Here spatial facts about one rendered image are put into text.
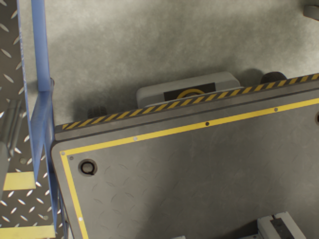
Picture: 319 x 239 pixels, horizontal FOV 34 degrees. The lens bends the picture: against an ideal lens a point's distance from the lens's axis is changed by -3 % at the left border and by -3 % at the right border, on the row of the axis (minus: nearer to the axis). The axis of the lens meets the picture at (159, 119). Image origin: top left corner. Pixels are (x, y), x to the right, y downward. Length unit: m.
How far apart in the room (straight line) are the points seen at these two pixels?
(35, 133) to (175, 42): 0.55
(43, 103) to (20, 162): 0.37
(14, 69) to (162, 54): 0.69
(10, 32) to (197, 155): 0.56
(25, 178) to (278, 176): 0.63
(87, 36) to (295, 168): 0.63
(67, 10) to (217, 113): 0.50
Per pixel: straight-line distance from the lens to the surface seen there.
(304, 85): 1.21
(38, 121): 1.10
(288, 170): 1.27
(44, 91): 1.31
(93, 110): 1.35
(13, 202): 1.13
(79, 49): 1.42
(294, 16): 1.51
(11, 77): 0.82
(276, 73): 1.42
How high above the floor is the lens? 1.39
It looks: 69 degrees down
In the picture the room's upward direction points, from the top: 158 degrees clockwise
